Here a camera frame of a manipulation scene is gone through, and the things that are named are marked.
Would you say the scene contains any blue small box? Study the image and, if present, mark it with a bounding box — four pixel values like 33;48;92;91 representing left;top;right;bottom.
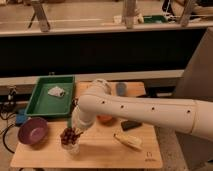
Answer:
15;109;28;126

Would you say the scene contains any light wooden board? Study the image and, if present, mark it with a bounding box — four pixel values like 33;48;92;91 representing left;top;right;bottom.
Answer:
10;80;164;170

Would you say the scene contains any blue grey cup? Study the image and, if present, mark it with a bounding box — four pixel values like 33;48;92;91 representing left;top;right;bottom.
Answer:
116;82;127;97

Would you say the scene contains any purple bowl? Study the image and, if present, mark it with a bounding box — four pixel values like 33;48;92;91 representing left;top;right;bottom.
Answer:
18;117;48;145

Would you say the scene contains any green plastic tray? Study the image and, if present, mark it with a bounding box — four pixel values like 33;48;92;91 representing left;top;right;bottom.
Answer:
25;75;75;118

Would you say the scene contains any green tray in background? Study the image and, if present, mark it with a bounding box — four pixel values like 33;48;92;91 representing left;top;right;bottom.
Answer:
144;15;167;24

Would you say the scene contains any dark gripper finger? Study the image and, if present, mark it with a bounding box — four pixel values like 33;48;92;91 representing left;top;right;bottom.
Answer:
75;131;83;138
67;118;72;131

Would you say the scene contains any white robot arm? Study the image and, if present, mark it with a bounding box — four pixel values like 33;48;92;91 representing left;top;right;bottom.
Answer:
71;79;213;141

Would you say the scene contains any black rectangular block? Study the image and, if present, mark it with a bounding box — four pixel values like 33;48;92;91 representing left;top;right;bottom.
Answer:
121;120;141;131

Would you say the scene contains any dark red grape bunch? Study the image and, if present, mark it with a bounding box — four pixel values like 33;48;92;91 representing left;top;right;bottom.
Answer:
60;128;78;145

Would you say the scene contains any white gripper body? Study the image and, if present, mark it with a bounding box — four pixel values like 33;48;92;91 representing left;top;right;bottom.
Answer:
71;106;94;131

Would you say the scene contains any orange round object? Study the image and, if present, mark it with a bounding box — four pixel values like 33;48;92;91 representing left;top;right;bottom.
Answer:
97;115;112;124

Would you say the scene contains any crumpled white cloth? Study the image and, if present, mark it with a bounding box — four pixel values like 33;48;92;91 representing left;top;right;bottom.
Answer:
48;86;65;97

